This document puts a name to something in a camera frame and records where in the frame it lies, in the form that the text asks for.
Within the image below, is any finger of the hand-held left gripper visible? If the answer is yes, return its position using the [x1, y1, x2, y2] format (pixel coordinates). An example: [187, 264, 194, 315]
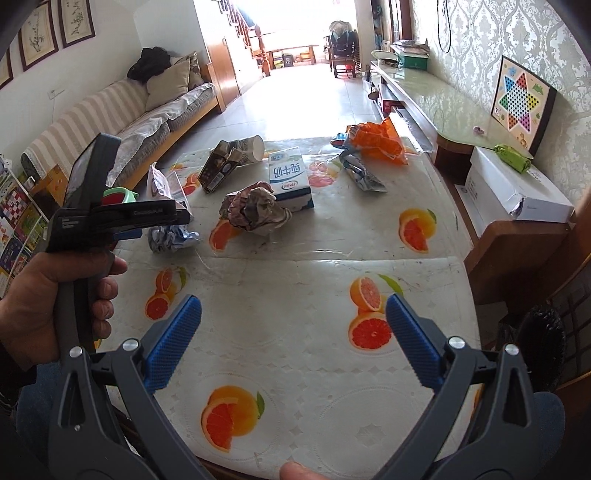
[115, 200, 192, 241]

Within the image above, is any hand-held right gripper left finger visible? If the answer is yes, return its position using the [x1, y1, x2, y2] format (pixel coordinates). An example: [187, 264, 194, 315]
[39, 293, 206, 480]

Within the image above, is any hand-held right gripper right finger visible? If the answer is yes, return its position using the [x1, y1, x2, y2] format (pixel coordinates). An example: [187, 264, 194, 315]
[372, 293, 539, 480]

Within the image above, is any red bucket with green rim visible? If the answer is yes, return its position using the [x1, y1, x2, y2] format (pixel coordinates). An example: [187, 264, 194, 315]
[102, 186, 140, 206]

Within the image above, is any blue white wrapper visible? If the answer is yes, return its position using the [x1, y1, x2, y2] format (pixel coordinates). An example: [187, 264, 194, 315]
[147, 224, 202, 254]

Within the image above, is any person's left hand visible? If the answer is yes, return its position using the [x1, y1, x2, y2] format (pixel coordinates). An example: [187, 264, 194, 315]
[0, 252, 128, 371]

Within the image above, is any person's right hand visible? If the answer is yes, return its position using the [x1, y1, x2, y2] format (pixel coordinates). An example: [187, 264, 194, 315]
[279, 461, 334, 480]

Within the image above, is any white rack with colourful books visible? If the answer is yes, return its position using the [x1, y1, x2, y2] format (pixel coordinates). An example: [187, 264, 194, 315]
[0, 157, 49, 297]

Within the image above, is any dark brown printed carton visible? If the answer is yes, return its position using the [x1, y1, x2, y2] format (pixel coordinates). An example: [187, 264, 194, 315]
[198, 139, 241, 194]

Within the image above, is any striped wooden sofa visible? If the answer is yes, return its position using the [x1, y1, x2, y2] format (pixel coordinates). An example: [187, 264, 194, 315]
[20, 52, 227, 217]

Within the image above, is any fruit print tablecloth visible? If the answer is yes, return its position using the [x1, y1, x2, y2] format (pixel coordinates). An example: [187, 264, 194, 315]
[98, 134, 484, 480]

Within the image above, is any black plastic bag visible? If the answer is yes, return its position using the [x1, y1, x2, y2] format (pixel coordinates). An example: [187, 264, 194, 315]
[502, 306, 567, 394]

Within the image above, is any wooden low stool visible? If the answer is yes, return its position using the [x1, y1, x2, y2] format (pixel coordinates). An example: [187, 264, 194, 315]
[464, 220, 574, 306]

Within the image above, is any crumpled printed paper ball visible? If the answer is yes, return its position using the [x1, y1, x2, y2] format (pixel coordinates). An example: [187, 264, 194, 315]
[219, 181, 294, 236]

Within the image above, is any person's left leg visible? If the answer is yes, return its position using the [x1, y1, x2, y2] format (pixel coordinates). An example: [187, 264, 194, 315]
[15, 364, 70, 418]

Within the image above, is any person's leg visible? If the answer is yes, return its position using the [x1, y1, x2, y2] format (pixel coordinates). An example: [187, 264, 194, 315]
[15, 364, 70, 418]
[522, 390, 568, 468]

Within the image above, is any white paper cup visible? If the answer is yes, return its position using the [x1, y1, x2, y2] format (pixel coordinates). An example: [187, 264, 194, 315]
[228, 134, 265, 165]

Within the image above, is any beige pillow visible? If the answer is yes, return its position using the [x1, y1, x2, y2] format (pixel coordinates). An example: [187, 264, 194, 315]
[145, 58, 192, 112]

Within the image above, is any person's right leg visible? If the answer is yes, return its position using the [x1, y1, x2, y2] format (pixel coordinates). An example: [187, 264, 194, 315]
[522, 390, 568, 468]

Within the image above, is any wooden lattice chair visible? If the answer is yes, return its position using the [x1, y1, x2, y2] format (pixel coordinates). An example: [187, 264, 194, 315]
[544, 256, 591, 395]

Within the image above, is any blue white milk carton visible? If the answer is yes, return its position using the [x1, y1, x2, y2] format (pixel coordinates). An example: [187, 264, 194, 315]
[268, 146, 315, 213]

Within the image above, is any silver snack wrapper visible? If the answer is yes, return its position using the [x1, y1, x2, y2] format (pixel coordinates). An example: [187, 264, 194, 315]
[341, 151, 388, 193]

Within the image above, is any white cardboard box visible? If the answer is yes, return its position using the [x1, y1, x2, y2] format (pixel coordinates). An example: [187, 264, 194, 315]
[454, 146, 576, 236]

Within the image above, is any framed plant picture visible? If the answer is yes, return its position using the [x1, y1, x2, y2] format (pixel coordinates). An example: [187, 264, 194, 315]
[57, 0, 97, 49]
[0, 48, 15, 91]
[18, 0, 60, 73]

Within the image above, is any patterned pillow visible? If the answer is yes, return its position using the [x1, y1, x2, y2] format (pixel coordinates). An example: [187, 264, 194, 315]
[184, 51, 204, 89]

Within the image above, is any wooden understairs cabinet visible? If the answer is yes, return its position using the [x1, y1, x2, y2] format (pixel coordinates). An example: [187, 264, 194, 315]
[202, 39, 241, 112]

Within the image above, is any orange plastic bag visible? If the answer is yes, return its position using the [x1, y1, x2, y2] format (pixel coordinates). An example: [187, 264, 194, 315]
[346, 116, 410, 166]

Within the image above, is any green packet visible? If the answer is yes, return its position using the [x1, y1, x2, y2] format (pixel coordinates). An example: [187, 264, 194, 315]
[493, 143, 532, 174]

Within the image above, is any wooden staircase railing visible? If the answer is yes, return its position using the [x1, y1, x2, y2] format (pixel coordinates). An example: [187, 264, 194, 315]
[221, 0, 267, 77]

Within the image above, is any glass-topped television cabinet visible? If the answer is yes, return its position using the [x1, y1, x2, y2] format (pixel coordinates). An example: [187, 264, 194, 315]
[366, 59, 477, 185]

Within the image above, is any wooden bench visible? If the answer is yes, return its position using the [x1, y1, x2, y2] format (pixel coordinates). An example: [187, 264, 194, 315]
[266, 44, 321, 66]

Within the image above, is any star checkers board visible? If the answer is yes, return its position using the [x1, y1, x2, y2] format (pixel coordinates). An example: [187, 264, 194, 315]
[489, 56, 558, 158]

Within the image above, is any chair with clothes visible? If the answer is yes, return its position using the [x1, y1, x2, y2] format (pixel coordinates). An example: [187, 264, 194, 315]
[328, 20, 360, 75]

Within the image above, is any black television cable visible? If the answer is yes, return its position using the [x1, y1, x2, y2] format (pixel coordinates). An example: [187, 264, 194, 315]
[438, 0, 456, 54]

